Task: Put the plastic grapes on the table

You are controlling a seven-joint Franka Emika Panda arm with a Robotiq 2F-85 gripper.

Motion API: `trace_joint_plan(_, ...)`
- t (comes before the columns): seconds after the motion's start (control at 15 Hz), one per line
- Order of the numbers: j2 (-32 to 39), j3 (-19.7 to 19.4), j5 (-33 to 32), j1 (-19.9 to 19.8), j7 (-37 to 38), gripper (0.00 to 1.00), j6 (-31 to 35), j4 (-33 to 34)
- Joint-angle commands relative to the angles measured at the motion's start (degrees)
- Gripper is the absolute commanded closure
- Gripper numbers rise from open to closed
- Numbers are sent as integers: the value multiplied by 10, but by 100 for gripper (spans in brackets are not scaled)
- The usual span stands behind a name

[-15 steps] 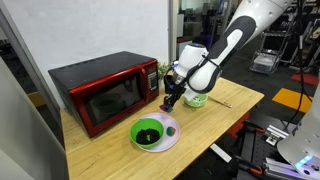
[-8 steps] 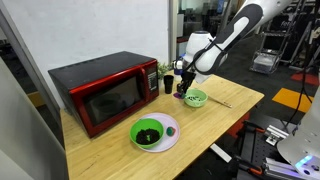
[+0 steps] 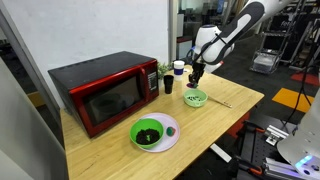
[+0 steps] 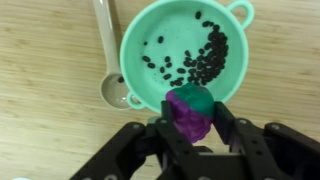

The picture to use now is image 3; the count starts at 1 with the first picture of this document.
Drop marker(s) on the dark crumbs in green bowl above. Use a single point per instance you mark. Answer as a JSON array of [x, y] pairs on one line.
[[147, 136]]

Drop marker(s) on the red floor mat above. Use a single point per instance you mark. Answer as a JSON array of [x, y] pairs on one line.
[[306, 79]]

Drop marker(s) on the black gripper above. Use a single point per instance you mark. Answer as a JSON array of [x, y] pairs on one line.
[[199, 69]]

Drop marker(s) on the dark beans in mint bowl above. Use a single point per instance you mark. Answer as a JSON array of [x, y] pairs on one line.
[[193, 98]]

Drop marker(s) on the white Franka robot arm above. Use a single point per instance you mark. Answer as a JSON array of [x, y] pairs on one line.
[[220, 46]]

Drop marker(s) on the red and black microwave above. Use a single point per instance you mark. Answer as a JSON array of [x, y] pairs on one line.
[[100, 86]]

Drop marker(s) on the purple plastic grapes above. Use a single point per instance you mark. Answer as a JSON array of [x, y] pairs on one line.
[[191, 86]]

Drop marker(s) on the white strip on floor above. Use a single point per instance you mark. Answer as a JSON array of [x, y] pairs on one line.
[[220, 152]]

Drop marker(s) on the orange floor mat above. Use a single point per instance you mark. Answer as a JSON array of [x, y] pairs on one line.
[[290, 100]]

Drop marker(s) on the bright green plastic bowl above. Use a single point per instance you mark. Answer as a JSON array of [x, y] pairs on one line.
[[146, 122]]

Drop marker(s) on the grey vertical door frame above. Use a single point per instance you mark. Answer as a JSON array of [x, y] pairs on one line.
[[172, 30]]

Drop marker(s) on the white foreground panel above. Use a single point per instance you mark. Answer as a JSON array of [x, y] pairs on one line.
[[26, 140]]

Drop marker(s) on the pale lavender round plate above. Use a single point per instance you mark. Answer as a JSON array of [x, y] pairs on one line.
[[170, 143]]

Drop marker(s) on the small green potted plant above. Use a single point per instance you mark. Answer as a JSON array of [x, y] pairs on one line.
[[163, 70]]

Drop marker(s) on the small green red toy fruit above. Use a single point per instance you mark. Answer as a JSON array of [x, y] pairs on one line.
[[170, 131]]

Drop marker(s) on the light mint green bowl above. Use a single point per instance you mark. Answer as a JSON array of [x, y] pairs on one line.
[[196, 103]]

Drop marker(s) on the metal shelf frame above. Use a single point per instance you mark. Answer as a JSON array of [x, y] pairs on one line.
[[305, 46]]

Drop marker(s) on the wooden spoon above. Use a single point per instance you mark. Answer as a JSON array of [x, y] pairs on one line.
[[220, 102]]

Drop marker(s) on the black plastic cup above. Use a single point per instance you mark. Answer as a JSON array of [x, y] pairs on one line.
[[168, 85]]

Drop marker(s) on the silver aluminium bracket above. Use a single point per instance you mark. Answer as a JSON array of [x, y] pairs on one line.
[[276, 134]]

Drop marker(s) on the grey diagonal frame beam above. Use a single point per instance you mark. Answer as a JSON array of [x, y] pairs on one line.
[[30, 63]]

